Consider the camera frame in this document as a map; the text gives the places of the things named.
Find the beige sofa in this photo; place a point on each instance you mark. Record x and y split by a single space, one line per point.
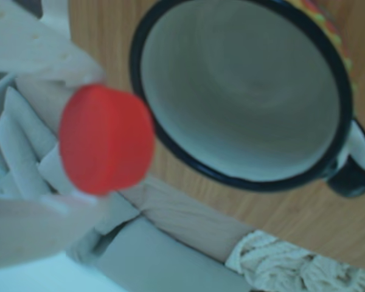
182 213

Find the red plastic bottle cap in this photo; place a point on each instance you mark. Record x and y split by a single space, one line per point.
106 140

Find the white knit blanket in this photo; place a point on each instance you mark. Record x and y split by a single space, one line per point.
276 258

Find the painted mug with black rim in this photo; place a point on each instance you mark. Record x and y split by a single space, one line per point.
246 91

